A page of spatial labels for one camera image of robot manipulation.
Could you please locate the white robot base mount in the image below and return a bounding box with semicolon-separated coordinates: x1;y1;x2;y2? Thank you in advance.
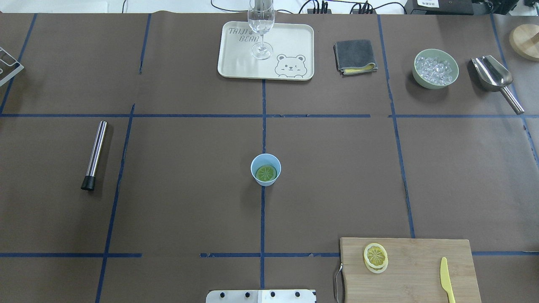
205;289;317;303

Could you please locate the round wooden stand base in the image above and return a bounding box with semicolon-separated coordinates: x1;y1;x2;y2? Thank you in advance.
510;24;539;62

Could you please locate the clear wine glass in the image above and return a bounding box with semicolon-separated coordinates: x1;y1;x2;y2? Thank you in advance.
248;0;275;60

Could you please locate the yellow plastic knife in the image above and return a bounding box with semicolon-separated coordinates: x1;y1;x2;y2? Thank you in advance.
440;257;456;303

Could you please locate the bamboo cutting board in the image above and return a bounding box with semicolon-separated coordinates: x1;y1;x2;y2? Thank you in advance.
334;237;481;303

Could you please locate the light blue paper cup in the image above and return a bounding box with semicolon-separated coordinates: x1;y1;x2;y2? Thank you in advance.
250;153;281;187

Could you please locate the green bowl of ice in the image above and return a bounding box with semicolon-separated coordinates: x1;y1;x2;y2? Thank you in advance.
412;49;459;90

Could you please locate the yellow lemon slice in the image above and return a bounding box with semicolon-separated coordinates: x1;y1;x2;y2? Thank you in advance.
363;243;389;274
255;165;278;182

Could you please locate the steel muddler black tip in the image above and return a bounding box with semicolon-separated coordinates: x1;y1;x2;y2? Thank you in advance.
81;120;108;191

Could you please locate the grey folded cloth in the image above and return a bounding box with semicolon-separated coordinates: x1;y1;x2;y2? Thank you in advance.
334;40;378;76

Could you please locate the steel ice scoop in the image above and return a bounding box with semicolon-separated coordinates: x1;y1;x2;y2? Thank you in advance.
470;55;524;115

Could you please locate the cream bear tray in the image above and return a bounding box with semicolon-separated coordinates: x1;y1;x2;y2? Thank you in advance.
217;21;315;81

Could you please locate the white rack at edge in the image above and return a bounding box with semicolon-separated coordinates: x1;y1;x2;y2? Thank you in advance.
0;47;24;86

